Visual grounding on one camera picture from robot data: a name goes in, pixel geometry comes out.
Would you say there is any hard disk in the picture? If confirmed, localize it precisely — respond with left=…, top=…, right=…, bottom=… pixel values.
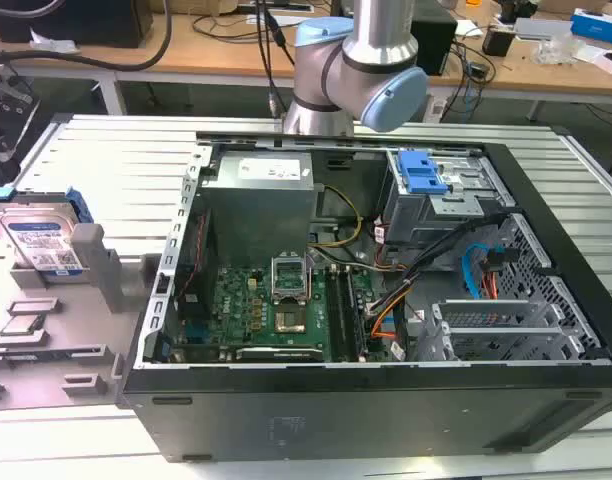
left=0, top=185, right=95, bottom=277

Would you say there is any metal disk bay cage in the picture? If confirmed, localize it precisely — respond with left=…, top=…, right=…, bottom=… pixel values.
left=384, top=148, right=517, bottom=247

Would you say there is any metal socket cover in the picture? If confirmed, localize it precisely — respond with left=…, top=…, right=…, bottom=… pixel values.
left=269, top=253, right=310, bottom=307

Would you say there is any grey power supply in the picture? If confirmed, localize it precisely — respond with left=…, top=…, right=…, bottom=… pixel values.
left=198, top=151, right=320, bottom=252

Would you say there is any green motherboard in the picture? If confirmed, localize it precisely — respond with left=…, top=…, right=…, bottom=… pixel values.
left=178, top=259, right=403, bottom=364

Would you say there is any blue drive bay latch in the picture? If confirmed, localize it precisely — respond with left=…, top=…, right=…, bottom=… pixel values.
left=396, top=149, right=450, bottom=196

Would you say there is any black PC case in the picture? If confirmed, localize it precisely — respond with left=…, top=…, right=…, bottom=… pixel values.
left=116, top=130, right=612, bottom=464

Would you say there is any wooden desk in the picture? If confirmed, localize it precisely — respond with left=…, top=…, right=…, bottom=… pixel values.
left=0, top=8, right=612, bottom=107

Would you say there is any black computer tower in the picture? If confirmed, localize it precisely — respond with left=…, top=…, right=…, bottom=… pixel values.
left=409, top=0, right=460, bottom=77

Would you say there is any grey parts rack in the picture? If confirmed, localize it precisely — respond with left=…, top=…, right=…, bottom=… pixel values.
left=0, top=222, right=163, bottom=412

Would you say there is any small black box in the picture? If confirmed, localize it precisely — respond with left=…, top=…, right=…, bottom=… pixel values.
left=482, top=26, right=516, bottom=57

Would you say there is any large black box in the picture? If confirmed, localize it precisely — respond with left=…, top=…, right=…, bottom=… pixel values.
left=0, top=0, right=155, bottom=50

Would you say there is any black bag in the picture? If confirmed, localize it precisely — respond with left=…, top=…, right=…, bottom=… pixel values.
left=0, top=63, right=43, bottom=187

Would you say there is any blue cardboard box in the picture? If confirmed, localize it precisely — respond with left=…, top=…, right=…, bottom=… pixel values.
left=569, top=6, right=612, bottom=47

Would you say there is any yellow and black wire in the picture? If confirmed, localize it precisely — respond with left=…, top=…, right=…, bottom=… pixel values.
left=309, top=185, right=365, bottom=249

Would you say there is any orange wire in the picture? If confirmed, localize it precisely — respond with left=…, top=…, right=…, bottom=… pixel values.
left=369, top=293, right=413, bottom=342

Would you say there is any black wire bundle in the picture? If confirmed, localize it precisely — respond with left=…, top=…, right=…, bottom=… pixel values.
left=364, top=219, right=503, bottom=317

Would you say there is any blue wire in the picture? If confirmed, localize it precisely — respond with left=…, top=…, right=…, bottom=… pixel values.
left=460, top=242, right=507, bottom=302

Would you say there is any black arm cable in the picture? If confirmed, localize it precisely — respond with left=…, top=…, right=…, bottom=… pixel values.
left=254, top=0, right=296, bottom=117

